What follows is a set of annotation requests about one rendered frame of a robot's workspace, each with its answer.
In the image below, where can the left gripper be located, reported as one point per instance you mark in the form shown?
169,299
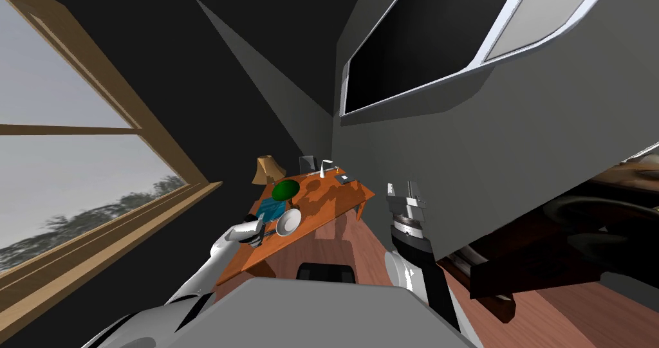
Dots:
257,239

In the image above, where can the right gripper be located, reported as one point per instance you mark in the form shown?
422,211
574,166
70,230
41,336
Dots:
406,213

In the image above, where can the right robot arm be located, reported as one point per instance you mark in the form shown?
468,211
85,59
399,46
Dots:
412,255

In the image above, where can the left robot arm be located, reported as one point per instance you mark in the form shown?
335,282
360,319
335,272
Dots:
206,276

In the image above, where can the blue book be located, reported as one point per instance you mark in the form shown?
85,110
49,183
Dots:
272,210

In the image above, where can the white bowl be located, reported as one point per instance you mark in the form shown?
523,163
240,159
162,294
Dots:
288,223

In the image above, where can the green bowl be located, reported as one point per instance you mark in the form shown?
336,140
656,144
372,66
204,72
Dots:
285,190

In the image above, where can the small grey flat device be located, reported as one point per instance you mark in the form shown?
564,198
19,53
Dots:
343,179

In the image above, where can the tan shade table lamp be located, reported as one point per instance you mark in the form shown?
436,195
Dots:
267,170

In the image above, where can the orange wooden table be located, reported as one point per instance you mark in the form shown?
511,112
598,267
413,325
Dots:
329,199

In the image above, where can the white desk lamp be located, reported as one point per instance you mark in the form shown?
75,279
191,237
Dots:
324,169

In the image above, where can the dark grey box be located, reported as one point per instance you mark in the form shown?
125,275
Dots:
307,165

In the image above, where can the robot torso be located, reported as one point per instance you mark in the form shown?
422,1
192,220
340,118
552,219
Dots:
314,317

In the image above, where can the white framed window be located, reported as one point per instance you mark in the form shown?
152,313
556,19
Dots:
412,44

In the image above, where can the dark brown furniture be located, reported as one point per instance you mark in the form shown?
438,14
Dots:
566,235

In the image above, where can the wooden framed window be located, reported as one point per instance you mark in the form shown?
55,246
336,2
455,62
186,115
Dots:
77,157

